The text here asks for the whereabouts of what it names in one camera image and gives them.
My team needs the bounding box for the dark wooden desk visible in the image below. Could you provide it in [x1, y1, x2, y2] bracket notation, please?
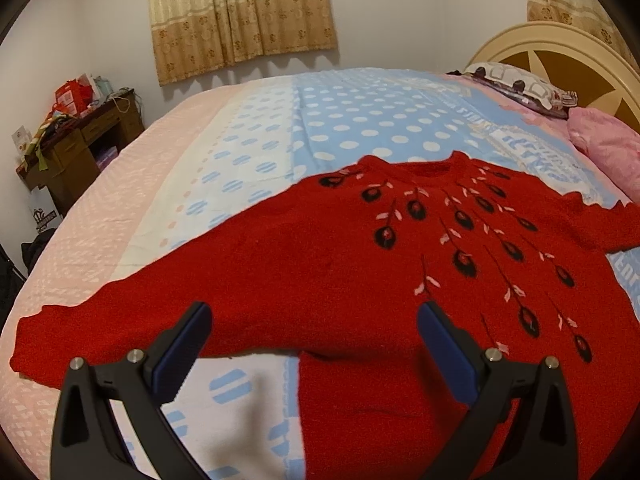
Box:
[16, 88, 144, 214]

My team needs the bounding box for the white box on desk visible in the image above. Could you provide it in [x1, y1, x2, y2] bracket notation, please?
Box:
[12, 126, 32, 159]

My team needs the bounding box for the beige curtain at right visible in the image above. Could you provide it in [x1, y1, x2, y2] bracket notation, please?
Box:
[527, 0, 639, 70]

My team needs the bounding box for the blue polka dot bedspread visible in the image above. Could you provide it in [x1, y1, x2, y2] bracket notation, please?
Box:
[1, 68, 630, 479]

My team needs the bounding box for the red gift bag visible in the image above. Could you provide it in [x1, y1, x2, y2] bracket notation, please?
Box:
[54, 79, 93, 116]

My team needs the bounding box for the white patterned pillow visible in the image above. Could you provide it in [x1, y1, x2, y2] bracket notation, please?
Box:
[462, 62, 578, 119]

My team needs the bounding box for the beige patterned curtain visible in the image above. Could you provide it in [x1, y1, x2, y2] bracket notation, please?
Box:
[149, 0, 337, 86]

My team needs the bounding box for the cream wooden headboard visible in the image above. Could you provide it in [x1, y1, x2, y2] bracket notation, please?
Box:
[471, 21, 639, 131]

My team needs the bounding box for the white printed bag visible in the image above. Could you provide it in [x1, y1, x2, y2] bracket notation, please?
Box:
[29, 186, 63, 233]

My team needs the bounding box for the pink quilt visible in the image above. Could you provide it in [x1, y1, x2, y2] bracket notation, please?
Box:
[567, 107, 640, 203]

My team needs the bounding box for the red knit sweater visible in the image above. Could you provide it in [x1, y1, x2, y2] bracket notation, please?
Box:
[10, 152, 639, 479]

